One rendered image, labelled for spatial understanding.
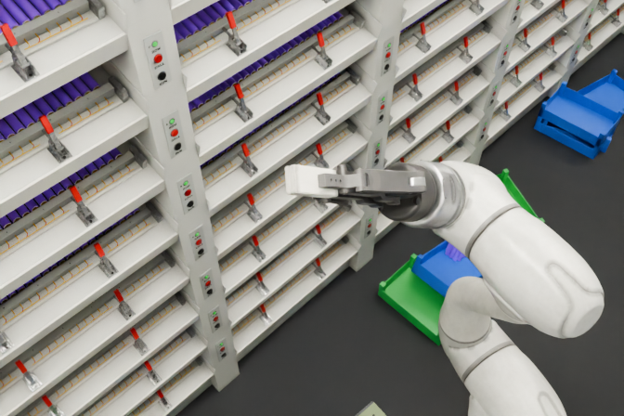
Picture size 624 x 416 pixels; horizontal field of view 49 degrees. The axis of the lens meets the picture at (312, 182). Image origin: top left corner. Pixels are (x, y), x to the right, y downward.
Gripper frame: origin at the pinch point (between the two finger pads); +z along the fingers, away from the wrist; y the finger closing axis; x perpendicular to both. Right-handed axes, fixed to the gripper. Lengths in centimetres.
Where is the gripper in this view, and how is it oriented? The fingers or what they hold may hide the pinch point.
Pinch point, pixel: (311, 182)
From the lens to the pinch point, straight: 74.1
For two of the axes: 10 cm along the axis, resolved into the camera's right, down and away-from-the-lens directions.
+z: -6.5, -0.7, -7.6
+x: 0.8, 9.8, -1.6
